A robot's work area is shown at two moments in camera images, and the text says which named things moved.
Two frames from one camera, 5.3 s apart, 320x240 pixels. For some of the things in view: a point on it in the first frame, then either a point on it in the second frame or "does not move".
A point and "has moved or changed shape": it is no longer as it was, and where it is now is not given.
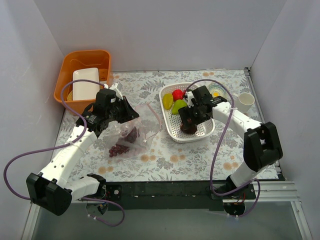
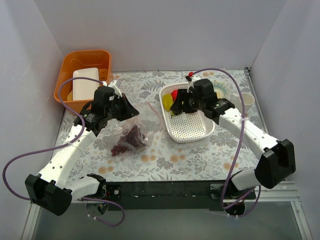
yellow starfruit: [168, 100] does not move
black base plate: [173, 196] does not move
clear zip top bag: [131, 136] has moved or changed shape
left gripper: [124, 110] does not move
